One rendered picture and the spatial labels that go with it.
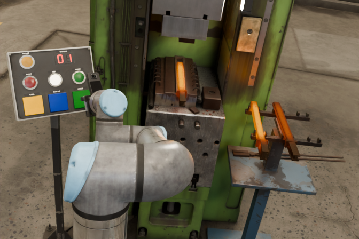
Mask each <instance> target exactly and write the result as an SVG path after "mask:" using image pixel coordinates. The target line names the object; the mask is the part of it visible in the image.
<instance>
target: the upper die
mask: <svg viewBox="0 0 359 239"><path fill-rule="evenodd" d="M208 25H209V20H207V18H206V15H205V14H204V16H203V19H196V18H186V17H176V16H170V11H166V15H162V23H161V36H167V37H177V38H187V39H198V40H204V41H206V38H207V32H208Z"/></svg>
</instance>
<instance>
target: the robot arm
mask: <svg viewBox="0 0 359 239"><path fill-rule="evenodd" d="M86 78H87V82H88V87H89V91H90V95H85V96H84V97H80V98H81V101H84V104H85V109H86V111H85V112H86V117H93V116H96V136H95V141H94V142H79V143H77V144H76V145H75V146H74V147H73V149H72V152H71V156H70V160H69V165H68V171H67V177H66V183H65V190H64V201H65V202H68V203H72V209H73V239H127V223H128V210H129V207H130V202H153V201H160V200H164V199H167V198H170V197H173V196H175V195H177V194H179V193H180V192H182V191H183V190H184V189H185V188H186V187H187V186H188V185H189V183H190V182H191V180H192V177H193V174H194V162H193V158H192V155H191V154H190V152H189V151H188V150H187V149H186V148H185V147H184V146H183V145H182V144H181V143H179V142H177V141H173V140H167V132H166V129H165V128H164V127H161V126H134V125H123V113H124V112H125V111H126V109H127V104H128V103H127V98H126V96H125V95H124V94H123V93H122V92H121V91H119V90H116V89H107V90H103V87H102V84H101V81H100V77H99V73H98V72H95V73H87V77H86ZM87 112H88V114H87Z"/></svg>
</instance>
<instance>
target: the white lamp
mask: <svg viewBox="0 0 359 239"><path fill-rule="evenodd" d="M60 81H61V79H60V77H59V76H58V75H52V76H51V77H50V82H51V84H53V85H58V84H59V83H60Z"/></svg>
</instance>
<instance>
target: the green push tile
mask: <svg viewBox="0 0 359 239"><path fill-rule="evenodd" d="M72 95H73V103H74V109H78V108H85V104H84V101H81V98H80V97H84V96H85V95H90V91H89V90H82V91H73V92H72Z"/></svg>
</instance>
